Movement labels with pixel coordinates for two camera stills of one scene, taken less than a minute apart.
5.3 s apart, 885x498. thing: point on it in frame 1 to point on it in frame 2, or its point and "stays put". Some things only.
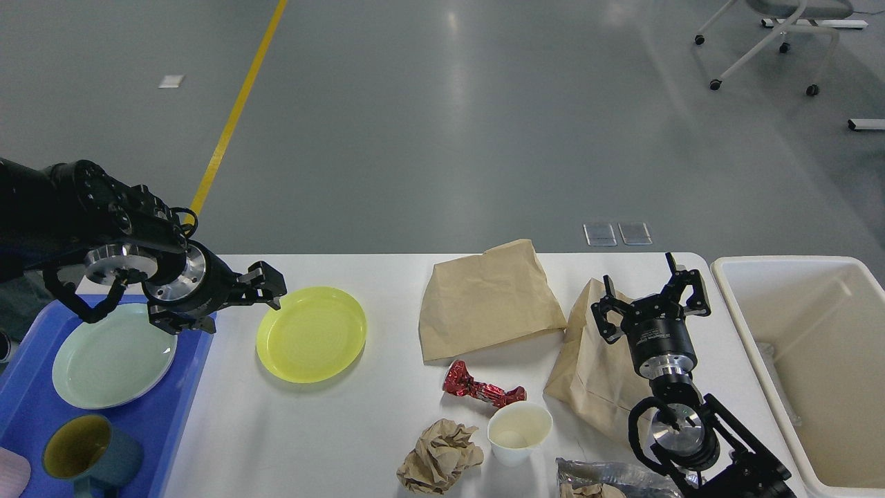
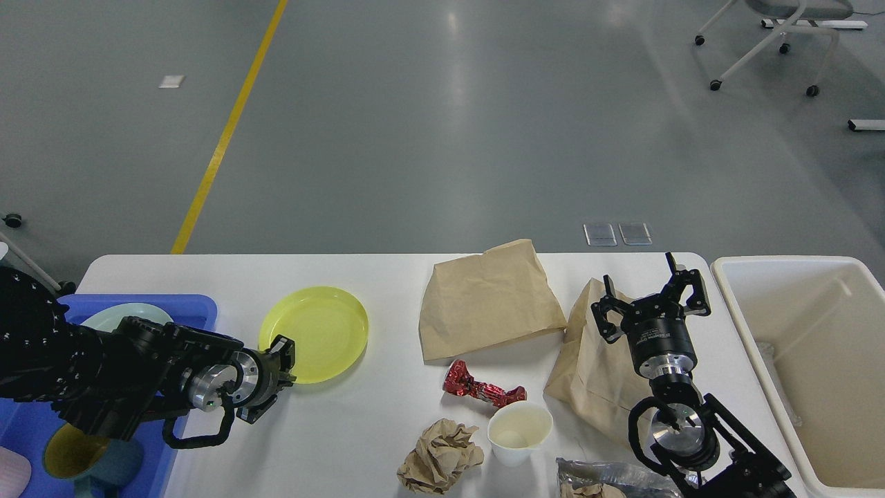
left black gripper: x=198 y=282 to x=257 y=376
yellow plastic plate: x=312 y=336 stays put
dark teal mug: x=86 y=447 stays put
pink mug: x=15 y=472 stays put
